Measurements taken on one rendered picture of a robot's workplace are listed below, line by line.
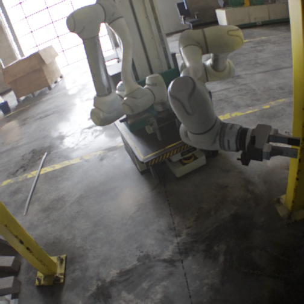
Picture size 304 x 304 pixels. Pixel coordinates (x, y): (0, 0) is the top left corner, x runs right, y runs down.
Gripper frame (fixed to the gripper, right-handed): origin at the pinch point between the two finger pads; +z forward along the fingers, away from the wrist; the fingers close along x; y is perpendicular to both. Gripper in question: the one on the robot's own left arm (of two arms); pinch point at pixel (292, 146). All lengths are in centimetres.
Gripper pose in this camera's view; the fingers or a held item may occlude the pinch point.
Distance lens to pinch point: 76.6
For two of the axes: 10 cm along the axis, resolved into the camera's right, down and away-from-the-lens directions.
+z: 8.0, 1.6, -5.8
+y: -2.5, -7.9, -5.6
